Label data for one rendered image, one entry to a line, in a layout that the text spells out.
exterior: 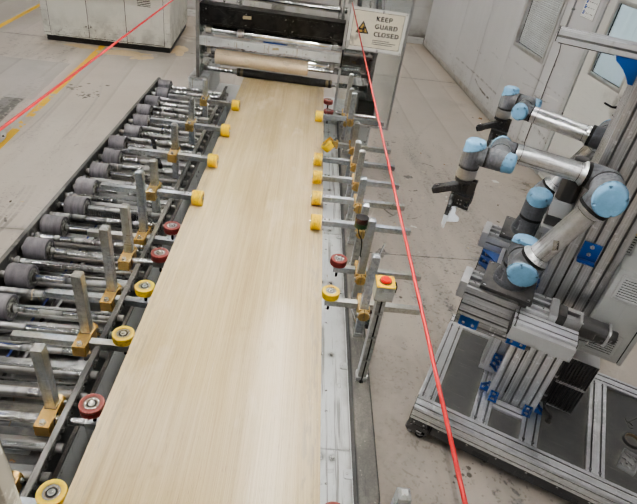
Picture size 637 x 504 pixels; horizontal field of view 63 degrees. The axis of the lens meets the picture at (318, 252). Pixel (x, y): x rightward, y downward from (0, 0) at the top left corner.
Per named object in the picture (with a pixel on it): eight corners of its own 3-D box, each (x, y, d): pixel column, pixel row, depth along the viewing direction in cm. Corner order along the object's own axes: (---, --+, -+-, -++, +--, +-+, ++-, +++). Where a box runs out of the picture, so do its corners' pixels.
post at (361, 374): (365, 373, 219) (387, 292, 193) (366, 382, 215) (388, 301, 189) (355, 372, 219) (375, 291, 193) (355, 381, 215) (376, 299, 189)
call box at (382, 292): (389, 292, 195) (394, 276, 191) (391, 304, 189) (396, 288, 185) (371, 290, 195) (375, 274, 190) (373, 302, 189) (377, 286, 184)
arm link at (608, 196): (523, 275, 219) (633, 183, 186) (523, 296, 207) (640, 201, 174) (501, 259, 219) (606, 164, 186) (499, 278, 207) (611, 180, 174)
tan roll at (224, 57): (365, 81, 462) (367, 67, 454) (366, 85, 451) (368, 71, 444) (204, 59, 452) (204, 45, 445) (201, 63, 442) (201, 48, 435)
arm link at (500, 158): (519, 147, 193) (489, 140, 195) (518, 158, 184) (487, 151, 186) (511, 166, 197) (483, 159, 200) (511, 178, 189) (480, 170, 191)
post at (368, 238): (358, 297, 261) (376, 216, 233) (358, 302, 258) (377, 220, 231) (351, 296, 261) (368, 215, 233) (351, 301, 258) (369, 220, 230)
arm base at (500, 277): (529, 278, 233) (537, 260, 227) (524, 296, 222) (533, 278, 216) (496, 266, 238) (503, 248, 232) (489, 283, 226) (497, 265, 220)
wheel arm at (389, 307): (417, 312, 238) (420, 305, 236) (418, 317, 235) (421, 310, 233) (323, 302, 235) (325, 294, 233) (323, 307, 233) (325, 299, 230)
